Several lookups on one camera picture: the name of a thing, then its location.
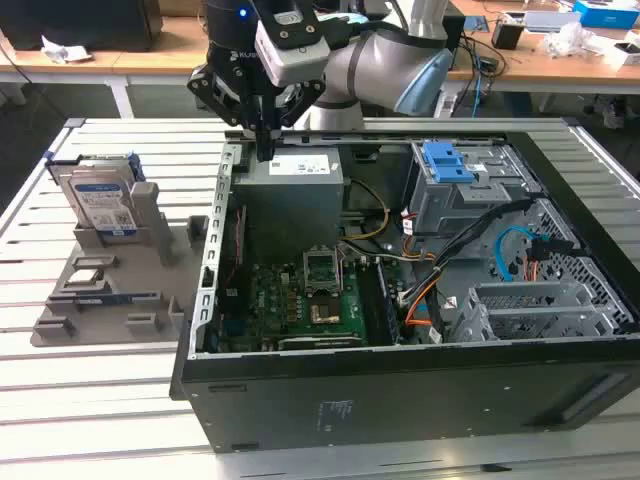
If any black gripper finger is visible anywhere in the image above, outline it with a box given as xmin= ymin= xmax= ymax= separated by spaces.
xmin=267 ymin=80 xmax=327 ymax=162
xmin=186 ymin=64 xmax=269 ymax=162

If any hard disk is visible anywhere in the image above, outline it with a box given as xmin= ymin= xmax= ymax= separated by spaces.
xmin=44 ymin=152 xmax=146 ymax=237

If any grey metal disk bay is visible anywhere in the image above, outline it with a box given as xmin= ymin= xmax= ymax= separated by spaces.
xmin=448 ymin=278 xmax=622 ymax=347

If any wooden desk with white legs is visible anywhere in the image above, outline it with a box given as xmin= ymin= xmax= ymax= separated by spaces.
xmin=0 ymin=47 xmax=212 ymax=119

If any grey power supply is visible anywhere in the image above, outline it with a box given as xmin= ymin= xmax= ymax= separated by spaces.
xmin=232 ymin=147 xmax=347 ymax=251

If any large black box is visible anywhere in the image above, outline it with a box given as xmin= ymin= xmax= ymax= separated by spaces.
xmin=0 ymin=0 xmax=164 ymax=52

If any crumpled white paper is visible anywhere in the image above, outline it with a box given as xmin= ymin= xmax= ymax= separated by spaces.
xmin=39 ymin=34 xmax=94 ymax=65

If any CPU socket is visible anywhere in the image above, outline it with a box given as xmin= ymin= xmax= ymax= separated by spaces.
xmin=302 ymin=247 xmax=344 ymax=296

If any grey metal drive cage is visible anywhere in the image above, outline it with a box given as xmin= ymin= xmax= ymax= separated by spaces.
xmin=403 ymin=142 xmax=542 ymax=237

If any green motherboard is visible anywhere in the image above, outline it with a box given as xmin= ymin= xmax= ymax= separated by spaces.
xmin=219 ymin=248 xmax=402 ymax=352

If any grey parts rack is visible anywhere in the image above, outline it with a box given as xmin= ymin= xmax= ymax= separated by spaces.
xmin=29 ymin=182 xmax=211 ymax=349

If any brown chipset chip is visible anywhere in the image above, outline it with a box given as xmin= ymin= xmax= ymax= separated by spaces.
xmin=309 ymin=301 xmax=342 ymax=324

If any black RAM slot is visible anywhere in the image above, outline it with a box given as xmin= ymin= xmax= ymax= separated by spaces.
xmin=378 ymin=263 xmax=402 ymax=346
xmin=360 ymin=263 xmax=384 ymax=346

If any black expansion slot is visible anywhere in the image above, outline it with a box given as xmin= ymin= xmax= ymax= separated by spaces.
xmin=277 ymin=336 xmax=365 ymax=350

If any cluttered wooden desk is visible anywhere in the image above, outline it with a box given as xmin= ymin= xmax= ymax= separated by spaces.
xmin=442 ymin=0 xmax=640 ymax=119

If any clear plastic bag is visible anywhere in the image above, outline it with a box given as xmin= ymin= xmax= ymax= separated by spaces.
xmin=542 ymin=22 xmax=607 ymax=57

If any black PC case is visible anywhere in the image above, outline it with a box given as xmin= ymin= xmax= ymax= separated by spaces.
xmin=169 ymin=127 xmax=640 ymax=454

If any blue cardboard box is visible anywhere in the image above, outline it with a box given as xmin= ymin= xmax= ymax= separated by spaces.
xmin=572 ymin=0 xmax=640 ymax=27

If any white box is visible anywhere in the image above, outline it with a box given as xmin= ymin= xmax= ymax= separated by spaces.
xmin=611 ymin=41 xmax=640 ymax=69

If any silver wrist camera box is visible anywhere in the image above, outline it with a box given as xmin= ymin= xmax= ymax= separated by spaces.
xmin=253 ymin=0 xmax=332 ymax=87

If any yellow wire bundle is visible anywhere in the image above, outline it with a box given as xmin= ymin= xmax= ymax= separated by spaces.
xmin=343 ymin=178 xmax=392 ymax=242

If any blue plastic bay bracket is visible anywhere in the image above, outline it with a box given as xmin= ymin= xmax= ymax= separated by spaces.
xmin=422 ymin=142 xmax=474 ymax=184

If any hanging black cable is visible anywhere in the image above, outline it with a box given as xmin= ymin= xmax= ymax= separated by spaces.
xmin=457 ymin=34 xmax=499 ymax=120

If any hanging blue cable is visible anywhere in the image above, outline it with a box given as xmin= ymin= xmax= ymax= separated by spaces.
xmin=472 ymin=62 xmax=487 ymax=119

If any black sleeved cable bundle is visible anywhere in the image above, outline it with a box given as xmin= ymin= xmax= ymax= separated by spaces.
xmin=398 ymin=199 xmax=532 ymax=312

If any orange wire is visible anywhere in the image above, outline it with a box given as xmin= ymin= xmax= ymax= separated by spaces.
xmin=403 ymin=287 xmax=442 ymax=330

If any blue data wire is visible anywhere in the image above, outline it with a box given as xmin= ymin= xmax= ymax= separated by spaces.
xmin=492 ymin=224 xmax=539 ymax=284

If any power wire with black connector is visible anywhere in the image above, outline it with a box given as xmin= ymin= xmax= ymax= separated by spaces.
xmin=523 ymin=236 xmax=577 ymax=282

